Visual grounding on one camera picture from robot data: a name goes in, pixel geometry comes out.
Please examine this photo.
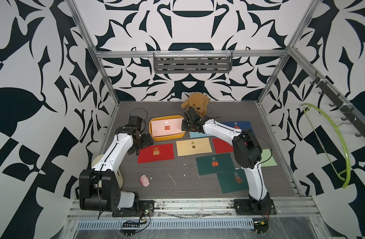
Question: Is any yellow plastic storage box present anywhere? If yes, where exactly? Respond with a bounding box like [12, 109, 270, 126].
[149, 115, 185, 141]

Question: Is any yellow envelope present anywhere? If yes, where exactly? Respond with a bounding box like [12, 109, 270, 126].
[176, 137, 212, 157]

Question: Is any red envelope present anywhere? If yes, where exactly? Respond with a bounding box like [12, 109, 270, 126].
[138, 143, 174, 164]
[212, 138, 233, 154]

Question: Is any pink envelope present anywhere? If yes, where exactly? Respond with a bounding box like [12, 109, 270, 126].
[151, 118, 183, 137]

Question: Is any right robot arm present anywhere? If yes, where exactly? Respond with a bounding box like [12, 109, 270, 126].
[181, 108, 276, 217]

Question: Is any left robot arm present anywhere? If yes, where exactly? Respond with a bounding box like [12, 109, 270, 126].
[79, 116, 154, 217]

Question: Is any light blue envelope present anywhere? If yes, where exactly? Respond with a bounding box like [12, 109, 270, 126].
[189, 131, 212, 138]

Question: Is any brown plush dog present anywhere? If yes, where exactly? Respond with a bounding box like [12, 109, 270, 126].
[181, 92, 210, 116]

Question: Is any cream plastic container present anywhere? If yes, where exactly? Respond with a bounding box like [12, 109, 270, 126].
[91, 154, 124, 189]

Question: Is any small pink toy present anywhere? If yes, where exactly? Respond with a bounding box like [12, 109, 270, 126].
[140, 175, 150, 187]

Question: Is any dark green envelope upper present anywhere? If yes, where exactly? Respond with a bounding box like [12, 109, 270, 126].
[196, 153, 235, 176]

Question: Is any dark green envelope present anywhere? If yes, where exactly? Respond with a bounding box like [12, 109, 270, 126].
[217, 169, 249, 194]
[196, 153, 235, 176]

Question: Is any dark blue envelope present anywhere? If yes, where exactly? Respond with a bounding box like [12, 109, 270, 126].
[222, 121, 254, 134]

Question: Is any dark green envelope lower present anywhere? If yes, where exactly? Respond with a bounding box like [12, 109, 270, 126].
[217, 169, 249, 194]

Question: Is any light green envelope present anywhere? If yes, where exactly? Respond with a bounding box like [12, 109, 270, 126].
[261, 149, 277, 167]

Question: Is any green plastic hanger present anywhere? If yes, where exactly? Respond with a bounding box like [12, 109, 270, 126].
[299, 103, 352, 189]

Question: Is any grey metal wall shelf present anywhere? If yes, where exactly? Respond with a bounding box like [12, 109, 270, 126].
[153, 51, 233, 74]

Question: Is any black wall hook rail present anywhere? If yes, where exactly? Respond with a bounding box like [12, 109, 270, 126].
[311, 71, 365, 138]

